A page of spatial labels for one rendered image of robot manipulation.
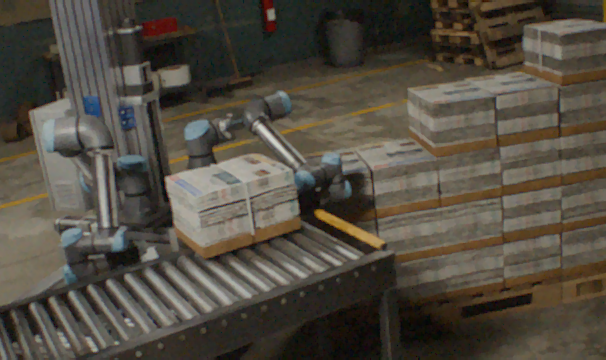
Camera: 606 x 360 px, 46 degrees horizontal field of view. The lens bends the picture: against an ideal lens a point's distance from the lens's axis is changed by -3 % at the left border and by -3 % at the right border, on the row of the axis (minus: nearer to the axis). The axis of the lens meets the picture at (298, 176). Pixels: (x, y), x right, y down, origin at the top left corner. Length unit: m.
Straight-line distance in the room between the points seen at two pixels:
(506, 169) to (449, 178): 0.27
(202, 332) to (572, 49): 2.03
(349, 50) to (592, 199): 6.97
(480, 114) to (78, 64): 1.70
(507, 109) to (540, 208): 0.50
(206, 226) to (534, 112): 1.56
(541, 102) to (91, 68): 1.92
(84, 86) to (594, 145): 2.25
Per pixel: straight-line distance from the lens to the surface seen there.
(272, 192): 2.55
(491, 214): 3.37
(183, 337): 2.12
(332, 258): 2.41
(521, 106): 3.29
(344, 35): 10.13
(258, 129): 2.96
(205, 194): 2.44
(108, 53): 3.09
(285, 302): 2.22
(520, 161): 3.36
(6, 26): 9.22
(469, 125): 3.21
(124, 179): 2.95
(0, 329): 2.39
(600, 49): 3.43
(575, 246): 3.63
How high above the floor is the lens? 1.80
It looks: 18 degrees down
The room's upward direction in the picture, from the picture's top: 7 degrees counter-clockwise
